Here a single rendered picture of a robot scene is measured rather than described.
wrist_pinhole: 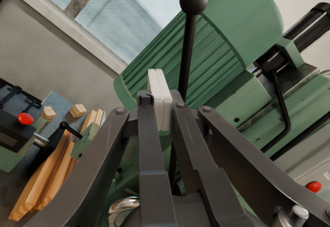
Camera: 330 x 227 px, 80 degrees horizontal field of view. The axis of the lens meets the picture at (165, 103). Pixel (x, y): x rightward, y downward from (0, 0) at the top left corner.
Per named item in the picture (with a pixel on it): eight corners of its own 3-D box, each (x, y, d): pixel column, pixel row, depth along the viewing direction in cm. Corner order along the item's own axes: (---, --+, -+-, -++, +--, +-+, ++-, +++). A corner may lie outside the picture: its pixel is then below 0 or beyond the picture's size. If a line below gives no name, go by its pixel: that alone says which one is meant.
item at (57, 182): (60, 151, 58) (70, 140, 57) (66, 154, 59) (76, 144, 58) (33, 208, 43) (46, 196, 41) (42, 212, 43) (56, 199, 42)
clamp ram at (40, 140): (21, 132, 52) (40, 110, 50) (48, 146, 55) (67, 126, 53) (1, 156, 44) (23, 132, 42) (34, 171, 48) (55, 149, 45)
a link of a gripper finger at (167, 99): (163, 99, 15) (173, 99, 15) (154, 68, 21) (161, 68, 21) (160, 131, 16) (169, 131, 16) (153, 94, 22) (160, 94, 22)
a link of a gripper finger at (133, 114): (154, 138, 14) (112, 139, 14) (150, 103, 19) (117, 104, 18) (155, 121, 14) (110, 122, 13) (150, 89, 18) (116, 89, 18)
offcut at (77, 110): (82, 116, 77) (87, 110, 76) (74, 118, 73) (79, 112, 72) (76, 109, 77) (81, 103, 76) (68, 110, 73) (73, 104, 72)
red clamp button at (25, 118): (20, 112, 42) (23, 109, 42) (34, 120, 44) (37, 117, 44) (13, 120, 40) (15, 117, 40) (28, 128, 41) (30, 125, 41)
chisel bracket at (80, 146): (72, 140, 53) (93, 120, 50) (115, 164, 59) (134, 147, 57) (64, 161, 46) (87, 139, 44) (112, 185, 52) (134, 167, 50)
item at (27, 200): (50, 140, 58) (63, 127, 57) (57, 143, 59) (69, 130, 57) (7, 218, 38) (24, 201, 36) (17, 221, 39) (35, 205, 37)
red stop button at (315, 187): (302, 186, 41) (316, 178, 40) (308, 192, 42) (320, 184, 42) (306, 190, 40) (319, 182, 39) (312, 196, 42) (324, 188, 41)
